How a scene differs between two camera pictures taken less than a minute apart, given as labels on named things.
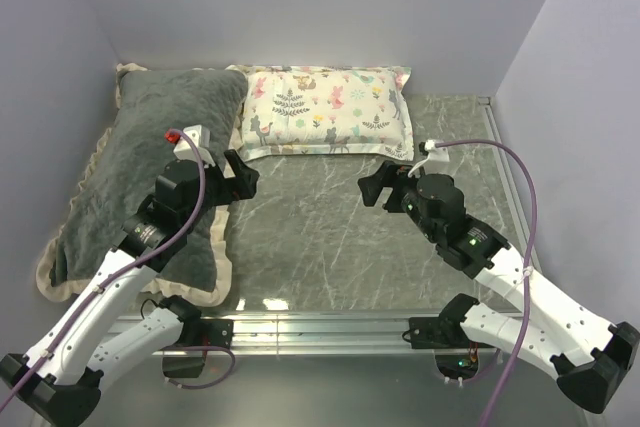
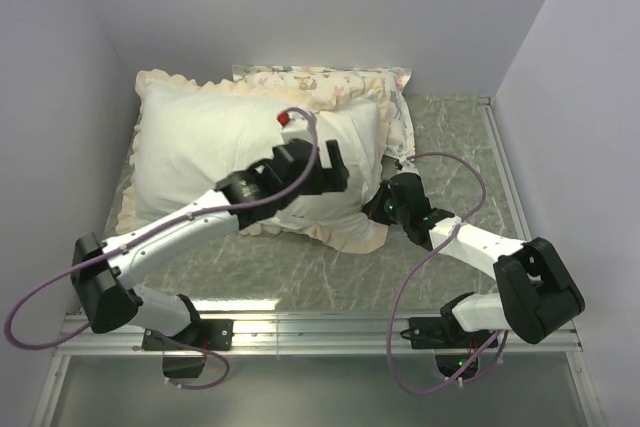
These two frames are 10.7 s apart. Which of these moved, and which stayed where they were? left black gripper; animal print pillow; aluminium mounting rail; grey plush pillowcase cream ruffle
Moved: grey plush pillowcase cream ruffle; left black gripper
Stayed: aluminium mounting rail; animal print pillow
